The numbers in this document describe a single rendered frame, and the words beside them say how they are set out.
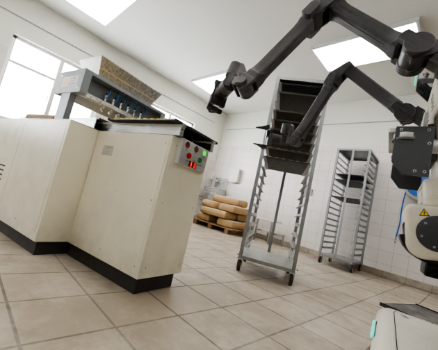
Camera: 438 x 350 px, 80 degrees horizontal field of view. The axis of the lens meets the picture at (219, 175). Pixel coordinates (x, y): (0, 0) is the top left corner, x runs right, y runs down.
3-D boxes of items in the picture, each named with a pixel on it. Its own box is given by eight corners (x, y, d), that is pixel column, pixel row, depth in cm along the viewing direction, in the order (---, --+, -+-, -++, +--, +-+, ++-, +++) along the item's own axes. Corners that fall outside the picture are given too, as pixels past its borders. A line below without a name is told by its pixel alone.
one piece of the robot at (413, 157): (433, 193, 97) (440, 138, 99) (446, 178, 75) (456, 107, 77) (383, 187, 106) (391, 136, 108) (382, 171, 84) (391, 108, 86)
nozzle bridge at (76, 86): (46, 118, 176) (60, 72, 180) (131, 149, 236) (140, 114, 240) (70, 119, 158) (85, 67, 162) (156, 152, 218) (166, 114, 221)
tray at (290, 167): (310, 165, 225) (310, 163, 225) (264, 157, 235) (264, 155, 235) (303, 176, 283) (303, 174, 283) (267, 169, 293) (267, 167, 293)
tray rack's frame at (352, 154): (329, 259, 444) (347, 159, 463) (362, 269, 410) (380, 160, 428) (315, 259, 397) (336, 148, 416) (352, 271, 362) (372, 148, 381)
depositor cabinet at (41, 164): (-34, 211, 220) (-3, 117, 229) (55, 217, 280) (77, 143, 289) (29, 256, 149) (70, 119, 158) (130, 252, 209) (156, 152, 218)
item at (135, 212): (62, 255, 165) (100, 121, 175) (109, 253, 194) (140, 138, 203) (132, 297, 126) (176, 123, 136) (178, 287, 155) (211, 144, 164)
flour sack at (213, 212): (198, 212, 556) (199, 205, 557) (211, 214, 587) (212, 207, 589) (224, 219, 509) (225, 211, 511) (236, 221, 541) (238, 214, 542)
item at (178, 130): (23, 126, 246) (26, 119, 246) (27, 127, 248) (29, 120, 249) (179, 135, 134) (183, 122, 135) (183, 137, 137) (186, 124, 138)
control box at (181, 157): (172, 162, 138) (179, 137, 140) (199, 171, 158) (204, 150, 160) (178, 162, 136) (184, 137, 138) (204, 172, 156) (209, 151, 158)
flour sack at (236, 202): (211, 200, 571) (212, 193, 572) (222, 203, 603) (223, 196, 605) (237, 206, 526) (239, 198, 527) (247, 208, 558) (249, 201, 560)
